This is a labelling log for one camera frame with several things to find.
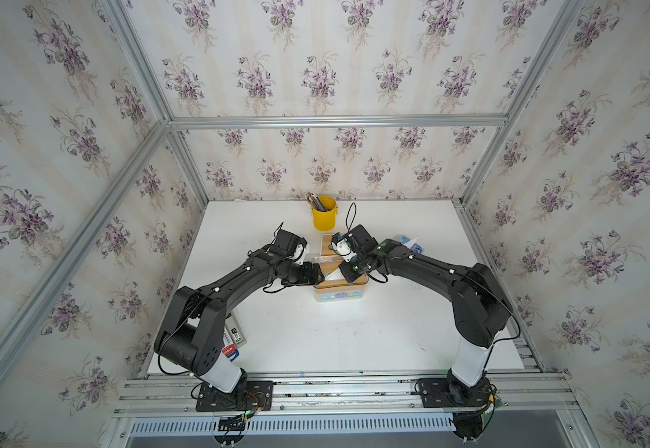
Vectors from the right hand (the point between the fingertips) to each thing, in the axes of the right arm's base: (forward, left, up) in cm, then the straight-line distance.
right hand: (346, 269), depth 91 cm
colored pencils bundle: (+24, +11, +7) cm, 27 cm away
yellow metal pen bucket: (+24, +8, -3) cm, 25 cm away
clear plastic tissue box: (+1, +10, +3) cm, 10 cm away
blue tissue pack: (+9, -22, +3) cm, 24 cm away
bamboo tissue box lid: (0, +6, 0) cm, 6 cm away
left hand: (-5, +9, +1) cm, 11 cm away
